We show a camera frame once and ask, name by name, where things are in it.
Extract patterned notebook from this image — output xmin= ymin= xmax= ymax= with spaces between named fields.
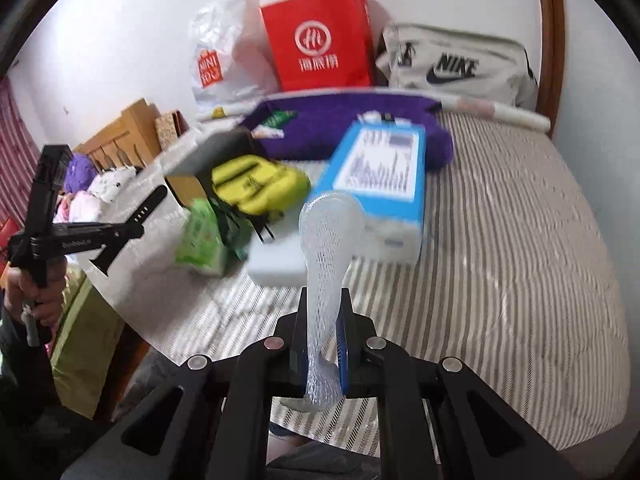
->
xmin=154 ymin=110 xmax=191 ymax=151

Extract white plastic shopping bag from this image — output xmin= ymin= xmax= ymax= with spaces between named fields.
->
xmin=187 ymin=0 xmax=281 ymax=111

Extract green snack packet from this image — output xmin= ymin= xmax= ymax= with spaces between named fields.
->
xmin=250 ymin=109 xmax=300 ymax=136

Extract brown wooden door frame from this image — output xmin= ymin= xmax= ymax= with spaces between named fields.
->
xmin=532 ymin=0 xmax=566 ymax=138

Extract purple towel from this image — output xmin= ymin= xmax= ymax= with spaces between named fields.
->
xmin=240 ymin=92 xmax=456 ymax=173

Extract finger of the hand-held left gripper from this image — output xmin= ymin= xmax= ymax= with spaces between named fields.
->
xmin=120 ymin=185 xmax=169 ymax=233
xmin=89 ymin=225 xmax=147 ymax=277

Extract person's left hand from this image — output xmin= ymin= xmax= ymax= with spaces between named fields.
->
xmin=4 ymin=260 xmax=68 ymax=343

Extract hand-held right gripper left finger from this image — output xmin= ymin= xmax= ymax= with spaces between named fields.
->
xmin=60 ymin=285 xmax=313 ymax=480

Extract grey waist bag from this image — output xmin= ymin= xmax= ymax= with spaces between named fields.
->
xmin=375 ymin=22 xmax=540 ymax=110

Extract dark tea tin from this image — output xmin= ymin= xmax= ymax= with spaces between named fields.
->
xmin=164 ymin=129 xmax=256 ymax=201

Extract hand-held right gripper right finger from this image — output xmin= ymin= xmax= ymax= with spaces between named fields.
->
xmin=335 ymin=287 xmax=583 ymax=480

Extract red paper bag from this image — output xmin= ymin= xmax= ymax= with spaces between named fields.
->
xmin=259 ymin=0 xmax=376 ymax=93

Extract person's legs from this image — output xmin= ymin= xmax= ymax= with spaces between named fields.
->
xmin=267 ymin=420 xmax=441 ymax=480

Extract green blanket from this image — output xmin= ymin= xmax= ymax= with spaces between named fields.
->
xmin=50 ymin=260 xmax=126 ymax=421

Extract blue tissue pack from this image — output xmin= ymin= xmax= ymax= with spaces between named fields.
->
xmin=300 ymin=120 xmax=428 ymax=266

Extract white foam net sleeve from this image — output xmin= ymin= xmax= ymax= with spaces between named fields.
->
xmin=280 ymin=191 xmax=366 ymax=411

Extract green wet wipes pack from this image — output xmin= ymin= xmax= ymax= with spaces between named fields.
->
xmin=174 ymin=197 xmax=236 ymax=278

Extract white dotted pillow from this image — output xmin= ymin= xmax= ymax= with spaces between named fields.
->
xmin=87 ymin=165 xmax=138 ymax=206

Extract wooden headboard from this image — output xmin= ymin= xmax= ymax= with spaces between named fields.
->
xmin=74 ymin=99 xmax=163 ymax=173

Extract pastel printed quilt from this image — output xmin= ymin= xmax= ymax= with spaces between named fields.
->
xmin=52 ymin=192 xmax=108 ymax=226

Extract purple plush toy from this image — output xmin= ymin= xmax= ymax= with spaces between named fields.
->
xmin=62 ymin=152 xmax=96 ymax=196

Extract red striped curtain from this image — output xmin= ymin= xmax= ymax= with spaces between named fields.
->
xmin=0 ymin=77 xmax=48 ymax=231

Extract patterned paper roll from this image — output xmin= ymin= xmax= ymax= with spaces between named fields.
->
xmin=195 ymin=92 xmax=552 ymax=133

